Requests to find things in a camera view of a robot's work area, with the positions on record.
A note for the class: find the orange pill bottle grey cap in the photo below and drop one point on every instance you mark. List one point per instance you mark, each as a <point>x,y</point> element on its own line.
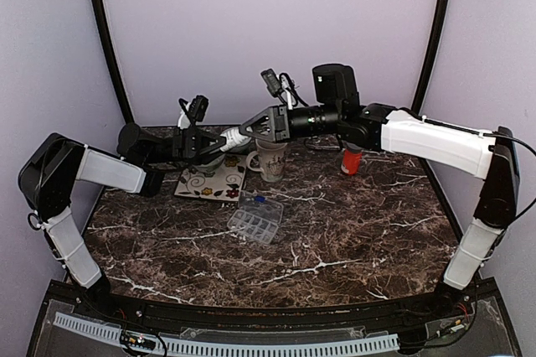
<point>351,160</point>

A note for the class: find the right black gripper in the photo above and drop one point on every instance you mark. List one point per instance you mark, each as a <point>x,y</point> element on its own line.
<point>277,121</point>

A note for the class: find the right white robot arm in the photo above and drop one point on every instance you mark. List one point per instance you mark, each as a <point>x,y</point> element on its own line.
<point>486,155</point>

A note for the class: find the white slotted cable duct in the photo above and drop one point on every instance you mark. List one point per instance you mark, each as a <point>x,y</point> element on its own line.
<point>201,342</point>

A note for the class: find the small white pill bottle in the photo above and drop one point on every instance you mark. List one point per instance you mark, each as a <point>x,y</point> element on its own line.
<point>233,139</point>

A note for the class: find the right black frame post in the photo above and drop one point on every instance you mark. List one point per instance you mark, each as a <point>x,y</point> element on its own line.
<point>431,52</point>

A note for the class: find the clear plastic pill organizer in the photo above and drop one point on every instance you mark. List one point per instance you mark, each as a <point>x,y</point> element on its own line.
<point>257,218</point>

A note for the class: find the cream ceramic mug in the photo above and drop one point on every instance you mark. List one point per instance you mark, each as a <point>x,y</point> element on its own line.
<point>268,159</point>

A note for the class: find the floral rectangular ceramic plate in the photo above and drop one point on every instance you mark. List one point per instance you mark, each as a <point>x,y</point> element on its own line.
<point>221,184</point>

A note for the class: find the black frame post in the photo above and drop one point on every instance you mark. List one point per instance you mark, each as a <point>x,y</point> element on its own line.
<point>112,64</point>
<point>431,52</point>

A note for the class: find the black front rail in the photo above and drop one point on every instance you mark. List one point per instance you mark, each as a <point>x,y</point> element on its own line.
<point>404,313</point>

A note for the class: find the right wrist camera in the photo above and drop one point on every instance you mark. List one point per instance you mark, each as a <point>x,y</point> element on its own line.
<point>282,87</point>

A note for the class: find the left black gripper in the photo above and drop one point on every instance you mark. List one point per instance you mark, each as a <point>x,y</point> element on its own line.
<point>188,146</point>

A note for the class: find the light green ceramic bowl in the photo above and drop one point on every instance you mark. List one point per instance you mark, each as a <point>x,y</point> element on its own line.
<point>210,168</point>

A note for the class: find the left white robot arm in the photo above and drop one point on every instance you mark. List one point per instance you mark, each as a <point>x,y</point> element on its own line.
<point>47,180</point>

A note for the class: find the left black frame post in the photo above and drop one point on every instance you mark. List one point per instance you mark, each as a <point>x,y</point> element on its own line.
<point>112,64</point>

